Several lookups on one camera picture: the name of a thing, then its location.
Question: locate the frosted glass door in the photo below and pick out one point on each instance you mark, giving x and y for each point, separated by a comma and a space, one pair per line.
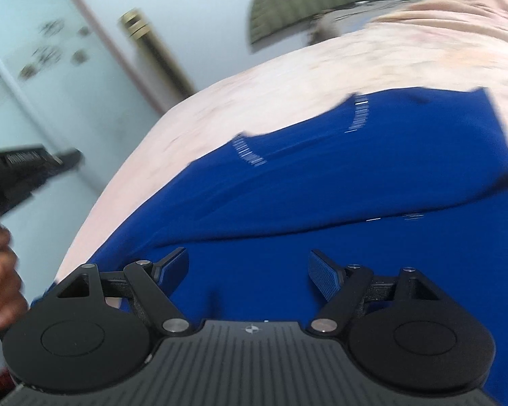
29, 50

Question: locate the person's left hand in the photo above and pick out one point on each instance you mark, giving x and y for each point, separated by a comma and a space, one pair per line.
2, 279

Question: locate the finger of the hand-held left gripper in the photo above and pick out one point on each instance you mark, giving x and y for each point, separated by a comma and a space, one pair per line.
67, 160

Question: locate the pink bed blanket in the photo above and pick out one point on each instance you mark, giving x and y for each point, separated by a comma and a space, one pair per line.
279, 80

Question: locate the blue garment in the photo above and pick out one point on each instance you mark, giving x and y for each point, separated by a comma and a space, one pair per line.
330, 203

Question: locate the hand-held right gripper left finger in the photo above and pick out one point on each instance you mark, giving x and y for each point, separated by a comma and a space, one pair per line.
175, 269

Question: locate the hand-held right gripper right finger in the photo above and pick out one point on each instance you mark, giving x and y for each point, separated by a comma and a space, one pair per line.
321, 275

